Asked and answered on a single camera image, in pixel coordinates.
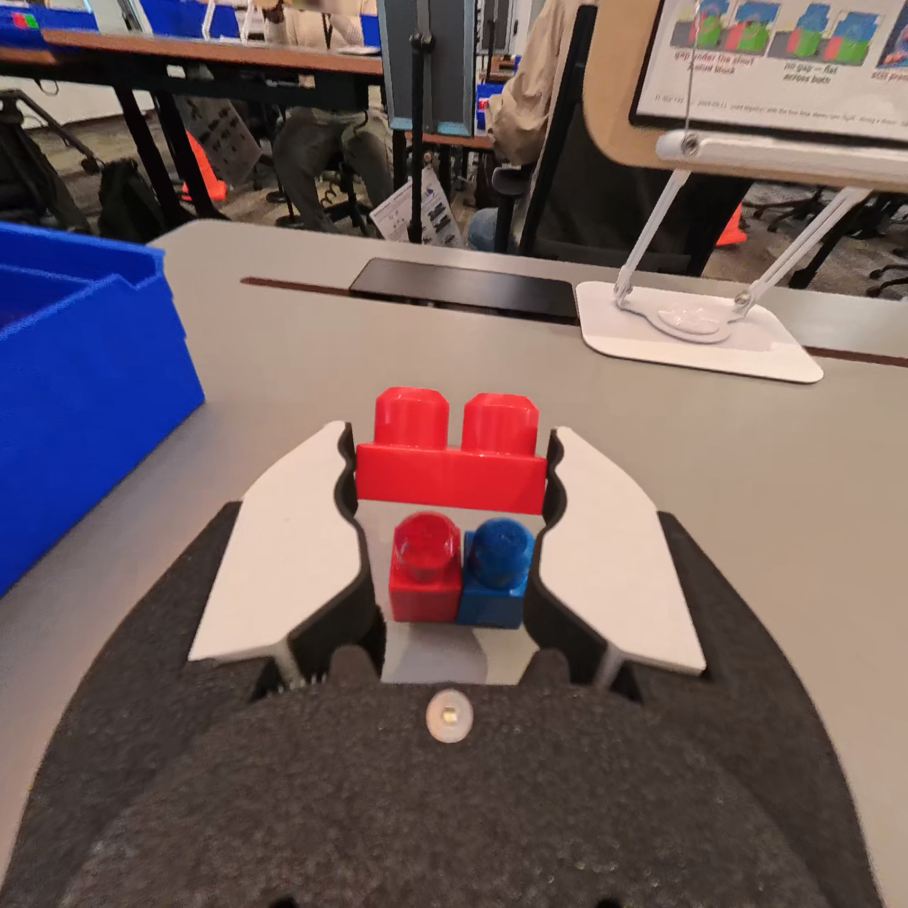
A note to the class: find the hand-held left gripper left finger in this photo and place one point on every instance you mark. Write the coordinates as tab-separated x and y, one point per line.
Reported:
284	553

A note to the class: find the red two-stud block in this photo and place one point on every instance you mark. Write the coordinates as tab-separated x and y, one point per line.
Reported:
447	479

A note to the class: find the white printed sign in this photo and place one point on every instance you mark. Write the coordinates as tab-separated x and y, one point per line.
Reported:
220	142

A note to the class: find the grey monitor on pole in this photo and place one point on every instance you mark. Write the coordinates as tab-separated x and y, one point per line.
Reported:
425	71

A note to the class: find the brown background table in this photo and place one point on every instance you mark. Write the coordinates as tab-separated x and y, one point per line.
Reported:
213	53

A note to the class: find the printed cardboard box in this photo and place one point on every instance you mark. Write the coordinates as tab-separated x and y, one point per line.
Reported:
425	213

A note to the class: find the black backpack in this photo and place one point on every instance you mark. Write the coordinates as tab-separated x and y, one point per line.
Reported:
131	202

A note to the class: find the red single-stud block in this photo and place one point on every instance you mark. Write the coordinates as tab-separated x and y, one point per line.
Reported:
422	589

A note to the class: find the black table panel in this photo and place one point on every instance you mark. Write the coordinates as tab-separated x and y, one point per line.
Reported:
461	287

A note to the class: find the wooden instruction board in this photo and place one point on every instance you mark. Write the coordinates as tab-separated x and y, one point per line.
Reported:
617	85

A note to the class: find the blue single-stud block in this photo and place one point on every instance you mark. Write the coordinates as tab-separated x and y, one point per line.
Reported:
493	596

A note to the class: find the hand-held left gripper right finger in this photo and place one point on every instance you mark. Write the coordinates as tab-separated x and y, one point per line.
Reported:
610	567

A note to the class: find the black office chair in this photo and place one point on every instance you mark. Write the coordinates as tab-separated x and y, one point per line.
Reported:
624	213

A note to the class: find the blue plastic bin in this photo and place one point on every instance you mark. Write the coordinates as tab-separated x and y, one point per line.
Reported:
85	425
49	21
177	18

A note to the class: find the orange traffic cone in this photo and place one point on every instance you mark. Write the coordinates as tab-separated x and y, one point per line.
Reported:
206	177
730	230

